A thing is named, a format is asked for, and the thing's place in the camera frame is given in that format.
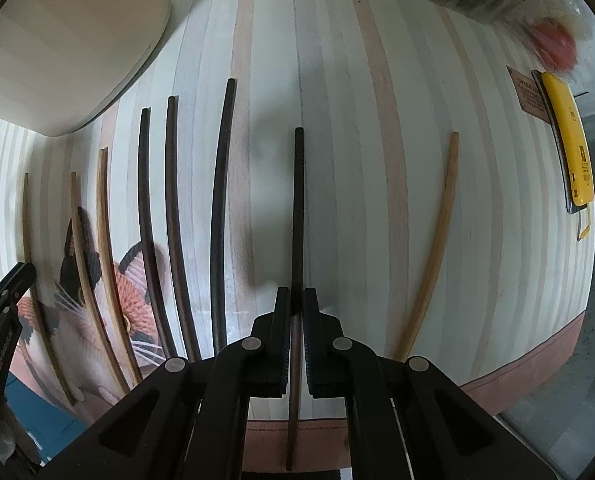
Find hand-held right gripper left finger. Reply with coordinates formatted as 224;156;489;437
37;287;293;480

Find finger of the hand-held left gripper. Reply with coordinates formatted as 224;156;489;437
0;262;38;326

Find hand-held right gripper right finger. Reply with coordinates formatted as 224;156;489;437
301;288;559;480

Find dark wooden chopstick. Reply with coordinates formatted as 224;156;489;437
210;78;238;358
164;96;202;363
137;107;178;361
285;127;305;471

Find light wooden chopstick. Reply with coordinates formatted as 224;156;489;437
70;171;130;398
96;147;143;386
395;132;459;363
22;173;78;407

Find blue box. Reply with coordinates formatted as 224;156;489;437
4;374;87;463

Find striped cat print placemat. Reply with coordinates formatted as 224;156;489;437
0;0;595;476

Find yellow power bank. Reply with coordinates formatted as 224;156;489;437
541;71;594;242

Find brown card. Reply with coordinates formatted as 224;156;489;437
506;65;553;123

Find red cap soy sauce bottle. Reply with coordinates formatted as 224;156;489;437
525;16;579;71

